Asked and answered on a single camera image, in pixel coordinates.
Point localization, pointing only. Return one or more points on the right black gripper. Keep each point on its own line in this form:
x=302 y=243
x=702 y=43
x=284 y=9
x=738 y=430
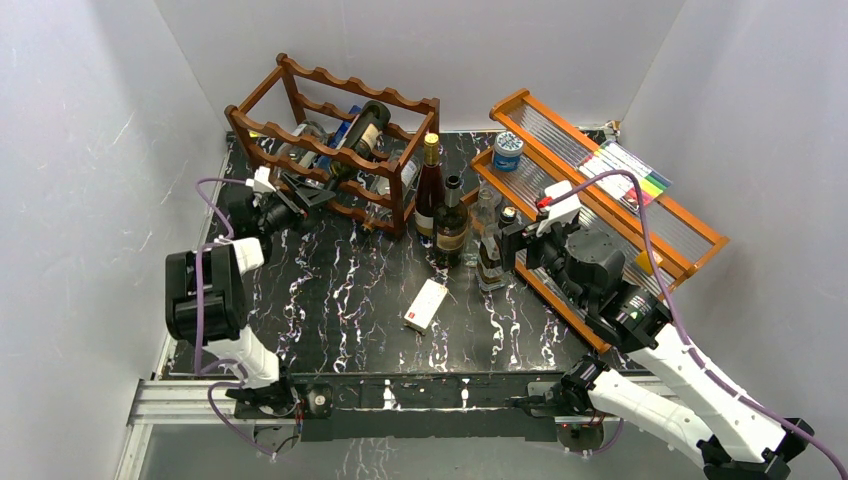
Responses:
x=514 y=239

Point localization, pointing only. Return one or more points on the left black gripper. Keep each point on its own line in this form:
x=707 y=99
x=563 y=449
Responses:
x=311 y=196

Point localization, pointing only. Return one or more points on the blue patterned bottle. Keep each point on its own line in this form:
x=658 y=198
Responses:
x=323 y=162

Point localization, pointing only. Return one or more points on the clear glass bottle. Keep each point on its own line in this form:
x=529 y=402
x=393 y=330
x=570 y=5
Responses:
x=482 y=214

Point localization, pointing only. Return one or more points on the clear bottle gold label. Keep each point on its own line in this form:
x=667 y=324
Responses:
x=489 y=268

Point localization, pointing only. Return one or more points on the green wine bottle brown label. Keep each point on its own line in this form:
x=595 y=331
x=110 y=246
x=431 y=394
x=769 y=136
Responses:
x=450 y=225

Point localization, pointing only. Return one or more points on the dark bottle cream label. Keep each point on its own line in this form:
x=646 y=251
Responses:
x=361 y=138

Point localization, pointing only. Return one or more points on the dark red wine bottle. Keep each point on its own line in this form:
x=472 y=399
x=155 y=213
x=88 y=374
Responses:
x=430 y=190

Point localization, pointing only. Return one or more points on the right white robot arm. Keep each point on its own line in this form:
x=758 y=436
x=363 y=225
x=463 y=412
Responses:
x=725 y=437

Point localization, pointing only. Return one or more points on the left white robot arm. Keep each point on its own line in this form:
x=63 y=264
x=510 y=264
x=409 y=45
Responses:
x=205 y=299

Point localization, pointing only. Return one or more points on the clear bottle white label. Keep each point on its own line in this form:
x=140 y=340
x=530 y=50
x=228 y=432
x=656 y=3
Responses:
x=381 y=185

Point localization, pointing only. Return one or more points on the blue lidded jar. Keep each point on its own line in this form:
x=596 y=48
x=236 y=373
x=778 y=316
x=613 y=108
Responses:
x=508 y=149

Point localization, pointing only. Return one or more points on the orange tiered display shelf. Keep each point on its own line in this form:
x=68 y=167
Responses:
x=552 y=152

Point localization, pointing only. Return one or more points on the white rectangular box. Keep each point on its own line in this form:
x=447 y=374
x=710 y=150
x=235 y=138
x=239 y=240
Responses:
x=420 y=314

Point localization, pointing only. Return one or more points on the pack of coloured markers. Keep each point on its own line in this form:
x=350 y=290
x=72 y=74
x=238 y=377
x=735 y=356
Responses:
x=646 y=185

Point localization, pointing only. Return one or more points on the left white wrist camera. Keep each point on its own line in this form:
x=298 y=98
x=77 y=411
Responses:
x=260 y=182

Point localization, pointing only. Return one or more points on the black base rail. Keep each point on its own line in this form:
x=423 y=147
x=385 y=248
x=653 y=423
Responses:
x=444 y=405

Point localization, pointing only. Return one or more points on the aluminium frame rail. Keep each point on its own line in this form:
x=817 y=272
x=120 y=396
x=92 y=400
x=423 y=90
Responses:
x=195 y=402

